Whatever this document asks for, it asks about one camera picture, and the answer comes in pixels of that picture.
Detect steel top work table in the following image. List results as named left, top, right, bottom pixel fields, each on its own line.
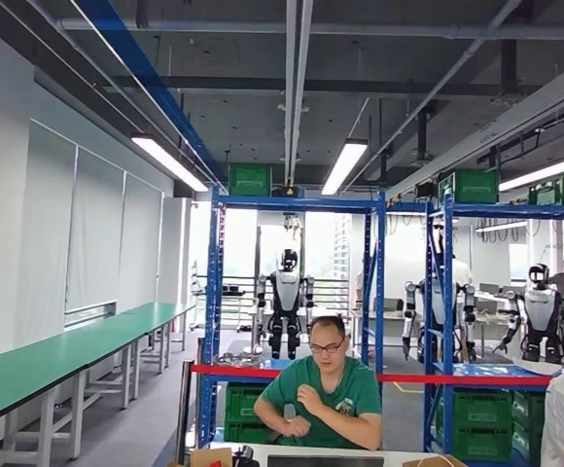
left=165, top=441, right=470, bottom=467

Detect grey window railing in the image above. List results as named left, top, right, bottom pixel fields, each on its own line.
left=190, top=274, right=352, bottom=328

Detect black chrome barrier post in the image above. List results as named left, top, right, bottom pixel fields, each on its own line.
left=174, top=338, right=206, bottom=467

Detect long white light strip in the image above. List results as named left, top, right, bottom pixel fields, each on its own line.
left=474, top=220, right=529, bottom=235
left=497, top=150, right=564, bottom=194
left=320, top=138, right=369, bottom=198
left=130, top=133, right=209, bottom=194

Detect dark grey laptop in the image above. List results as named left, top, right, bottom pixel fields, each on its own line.
left=267, top=454, right=386, bottom=467

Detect grey double ceiling rail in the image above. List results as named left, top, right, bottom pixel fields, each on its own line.
left=282, top=0, right=315, bottom=189

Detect green top workbench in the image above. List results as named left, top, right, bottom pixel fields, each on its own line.
left=123, top=301, right=197, bottom=377
left=0, top=312, right=150, bottom=467

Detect black festoon cable loops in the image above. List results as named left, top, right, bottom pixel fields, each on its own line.
left=387, top=213, right=422, bottom=237
left=476, top=225, right=527, bottom=246

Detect blue ceiling beam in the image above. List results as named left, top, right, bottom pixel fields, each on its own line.
left=70, top=0, right=228, bottom=190

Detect grey desk with laptops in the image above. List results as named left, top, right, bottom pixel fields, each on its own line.
left=473, top=282, right=513, bottom=327

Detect open orange cardboard box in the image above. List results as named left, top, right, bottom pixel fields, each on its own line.
left=168, top=447, right=235, bottom=467

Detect blue metal shelf rack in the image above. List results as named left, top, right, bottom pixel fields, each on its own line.
left=423, top=193, right=564, bottom=467
left=198, top=187, right=387, bottom=449

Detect open brown cardboard box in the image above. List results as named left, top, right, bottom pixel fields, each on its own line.
left=401, top=453, right=469, bottom=467

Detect silver black humanoid robot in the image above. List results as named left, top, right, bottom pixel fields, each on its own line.
left=494, top=263, right=564, bottom=366
left=254, top=248, right=316, bottom=362
left=401, top=256, right=479, bottom=364

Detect grey metal parts pile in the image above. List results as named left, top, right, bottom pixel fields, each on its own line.
left=212, top=350, right=264, bottom=370

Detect grey overhead rail beam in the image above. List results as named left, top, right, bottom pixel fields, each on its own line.
left=385, top=69, right=564, bottom=201

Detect hanging hoist hook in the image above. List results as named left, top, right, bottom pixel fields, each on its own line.
left=283, top=213, right=306, bottom=241

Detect white roller blind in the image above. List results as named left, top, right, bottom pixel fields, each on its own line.
left=156, top=196, right=187, bottom=305
left=117, top=172, right=163, bottom=315
left=66, top=146, right=126, bottom=312
left=15, top=119, right=78, bottom=330

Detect grey wall trunking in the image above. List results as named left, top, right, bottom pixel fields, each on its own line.
left=64, top=299, right=119, bottom=331

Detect red barrier belt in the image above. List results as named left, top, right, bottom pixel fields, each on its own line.
left=190, top=363, right=553, bottom=388

